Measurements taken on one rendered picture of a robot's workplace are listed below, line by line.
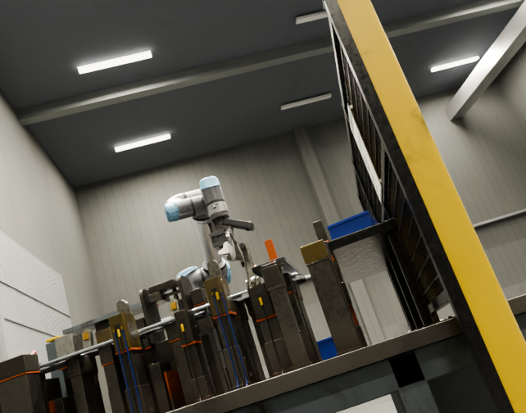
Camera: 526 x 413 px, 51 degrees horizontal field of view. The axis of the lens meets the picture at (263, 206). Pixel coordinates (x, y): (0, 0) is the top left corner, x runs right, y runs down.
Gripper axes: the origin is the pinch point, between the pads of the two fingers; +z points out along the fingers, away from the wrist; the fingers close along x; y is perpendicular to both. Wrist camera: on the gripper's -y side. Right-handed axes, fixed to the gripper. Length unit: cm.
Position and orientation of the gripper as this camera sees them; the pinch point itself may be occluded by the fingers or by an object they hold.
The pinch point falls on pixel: (240, 264)
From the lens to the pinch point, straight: 197.8
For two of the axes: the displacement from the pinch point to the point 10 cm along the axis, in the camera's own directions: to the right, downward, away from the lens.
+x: -2.0, -2.5, -9.5
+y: -9.3, 3.6, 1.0
